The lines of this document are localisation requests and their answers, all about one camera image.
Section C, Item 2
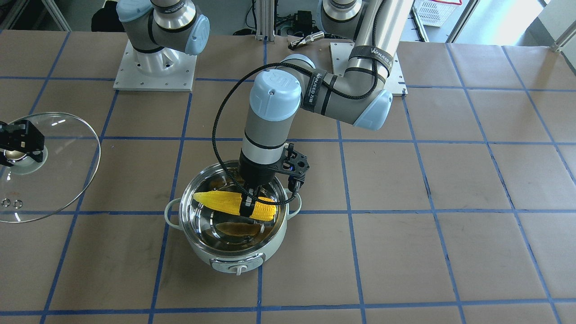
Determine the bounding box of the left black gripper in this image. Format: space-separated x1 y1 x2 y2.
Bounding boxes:
238 150 284 218

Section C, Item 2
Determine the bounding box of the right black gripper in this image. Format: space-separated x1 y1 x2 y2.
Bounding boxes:
0 121 45 164

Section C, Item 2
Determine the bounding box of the yellow corn cob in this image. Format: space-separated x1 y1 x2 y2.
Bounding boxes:
193 190 276 221

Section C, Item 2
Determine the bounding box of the glass pot lid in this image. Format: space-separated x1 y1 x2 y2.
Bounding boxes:
0 112 101 223

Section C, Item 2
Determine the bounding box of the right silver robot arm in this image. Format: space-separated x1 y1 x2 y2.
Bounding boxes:
1 0 210 141

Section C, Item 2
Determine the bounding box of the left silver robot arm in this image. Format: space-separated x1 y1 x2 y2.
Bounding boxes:
238 0 413 217

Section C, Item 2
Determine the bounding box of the pale green cooking pot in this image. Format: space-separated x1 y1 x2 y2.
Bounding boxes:
164 160 301 275

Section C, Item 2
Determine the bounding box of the white plastic basket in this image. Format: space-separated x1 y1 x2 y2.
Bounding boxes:
414 0 463 27

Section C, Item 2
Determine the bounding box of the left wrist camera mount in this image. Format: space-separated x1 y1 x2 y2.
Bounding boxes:
278 143 310 193

